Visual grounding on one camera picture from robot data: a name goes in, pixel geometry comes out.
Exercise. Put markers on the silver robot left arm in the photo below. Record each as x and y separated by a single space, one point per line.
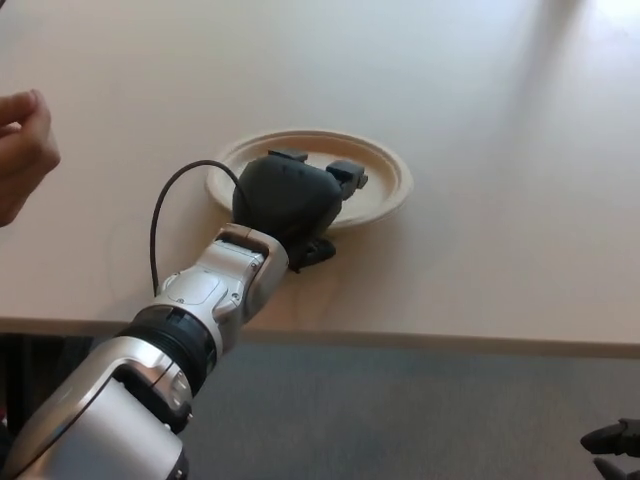
100 400

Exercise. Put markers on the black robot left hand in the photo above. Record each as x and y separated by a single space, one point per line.
285 195

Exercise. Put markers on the dark table leg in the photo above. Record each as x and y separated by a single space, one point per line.
30 370

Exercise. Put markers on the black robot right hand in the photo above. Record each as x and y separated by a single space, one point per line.
622 440

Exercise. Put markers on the beige round paper plate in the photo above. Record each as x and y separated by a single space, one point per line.
380 175

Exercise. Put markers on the person's bare hand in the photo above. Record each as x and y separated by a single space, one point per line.
25 150

